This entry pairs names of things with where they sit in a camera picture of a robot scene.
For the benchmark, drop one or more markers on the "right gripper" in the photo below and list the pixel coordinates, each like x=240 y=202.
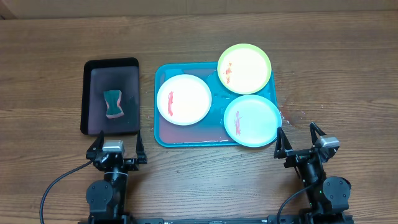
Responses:
x=283 y=150

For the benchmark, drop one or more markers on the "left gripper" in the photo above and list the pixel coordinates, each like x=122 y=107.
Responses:
x=134 y=164

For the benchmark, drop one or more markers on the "light blue plate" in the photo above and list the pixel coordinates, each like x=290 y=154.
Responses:
x=252 y=120

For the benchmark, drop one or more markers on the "green and pink sponge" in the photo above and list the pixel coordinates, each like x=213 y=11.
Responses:
x=113 y=100

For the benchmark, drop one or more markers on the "white plate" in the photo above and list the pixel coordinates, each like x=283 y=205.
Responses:
x=184 y=99

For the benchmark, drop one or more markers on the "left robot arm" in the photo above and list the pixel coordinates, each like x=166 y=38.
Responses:
x=107 y=197

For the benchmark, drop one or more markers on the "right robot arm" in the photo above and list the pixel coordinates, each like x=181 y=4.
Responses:
x=327 y=196

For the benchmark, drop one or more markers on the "black rectangular tray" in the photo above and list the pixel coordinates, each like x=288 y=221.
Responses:
x=110 y=74

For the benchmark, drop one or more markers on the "teal serving tray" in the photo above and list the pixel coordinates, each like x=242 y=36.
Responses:
x=210 y=130

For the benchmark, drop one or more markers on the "green plate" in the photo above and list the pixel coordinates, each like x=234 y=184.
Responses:
x=244 y=69

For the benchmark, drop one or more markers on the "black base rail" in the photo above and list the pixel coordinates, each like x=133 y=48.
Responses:
x=214 y=220

